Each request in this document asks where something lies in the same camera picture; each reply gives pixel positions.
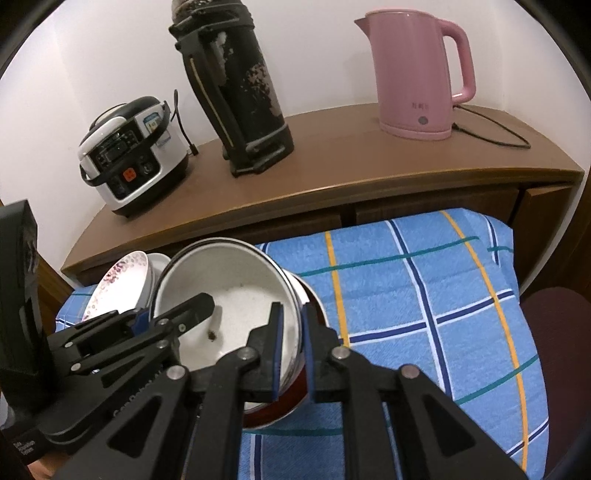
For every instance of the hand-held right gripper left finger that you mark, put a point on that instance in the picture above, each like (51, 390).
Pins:
(276, 350)

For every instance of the pink electric kettle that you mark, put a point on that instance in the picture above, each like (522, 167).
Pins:
(406, 69)

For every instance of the blue plaid blanket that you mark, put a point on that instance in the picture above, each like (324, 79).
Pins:
(392, 300)

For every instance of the red bowl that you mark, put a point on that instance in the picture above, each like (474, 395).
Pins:
(277, 415)

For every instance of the brown wooden cabinet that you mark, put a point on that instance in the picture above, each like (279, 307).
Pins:
(369, 161)

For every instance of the white black rice cooker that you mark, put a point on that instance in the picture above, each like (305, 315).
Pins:
(157, 157)

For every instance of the dark maroon chair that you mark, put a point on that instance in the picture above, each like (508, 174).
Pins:
(563, 346)

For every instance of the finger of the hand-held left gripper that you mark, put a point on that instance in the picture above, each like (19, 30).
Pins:
(142, 319)
(198, 307)

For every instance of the purple patterned white plate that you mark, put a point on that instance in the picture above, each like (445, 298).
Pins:
(115, 281)

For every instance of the black thermos flask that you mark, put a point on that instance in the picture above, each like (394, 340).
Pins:
(249, 92)

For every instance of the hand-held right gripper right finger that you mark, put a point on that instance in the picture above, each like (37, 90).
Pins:
(308, 360)

